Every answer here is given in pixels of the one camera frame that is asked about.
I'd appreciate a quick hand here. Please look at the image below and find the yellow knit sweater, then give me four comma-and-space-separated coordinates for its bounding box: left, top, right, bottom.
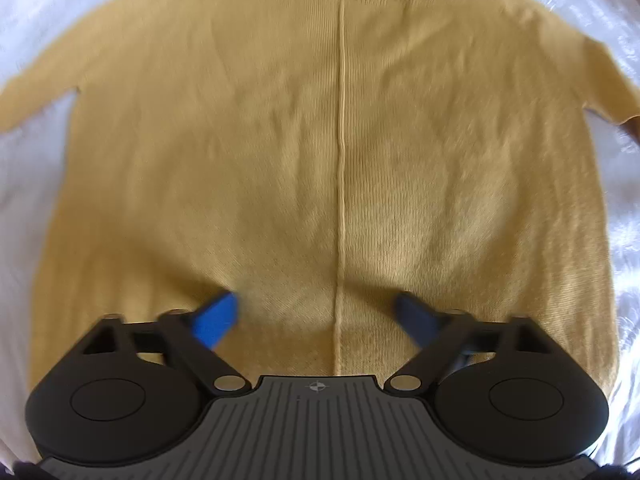
1, 0, 639, 390

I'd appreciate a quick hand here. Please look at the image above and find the white embroidered bedspread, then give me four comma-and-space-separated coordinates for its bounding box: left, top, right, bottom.
1, 0, 639, 465

